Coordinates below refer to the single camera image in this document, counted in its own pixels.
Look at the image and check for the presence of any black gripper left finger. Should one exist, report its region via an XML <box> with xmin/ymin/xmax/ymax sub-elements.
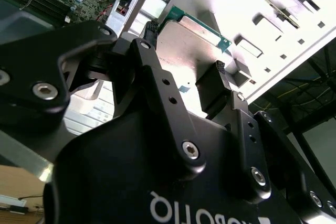
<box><xmin>0</xmin><ymin>20</ymin><xmax>207</xmax><ymax>182</ymax></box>

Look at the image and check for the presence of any silver CPU green board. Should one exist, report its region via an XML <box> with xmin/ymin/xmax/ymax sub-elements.
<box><xmin>154</xmin><ymin>5</ymin><xmax>234</xmax><ymax>109</ymax></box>

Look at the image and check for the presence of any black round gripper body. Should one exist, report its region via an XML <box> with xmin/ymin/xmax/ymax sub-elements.
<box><xmin>43</xmin><ymin>110</ymin><xmax>302</xmax><ymax>224</ymax></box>

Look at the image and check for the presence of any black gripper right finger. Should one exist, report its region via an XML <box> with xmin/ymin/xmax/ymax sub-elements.
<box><xmin>195</xmin><ymin>60</ymin><xmax>336</xmax><ymax>224</ymax></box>

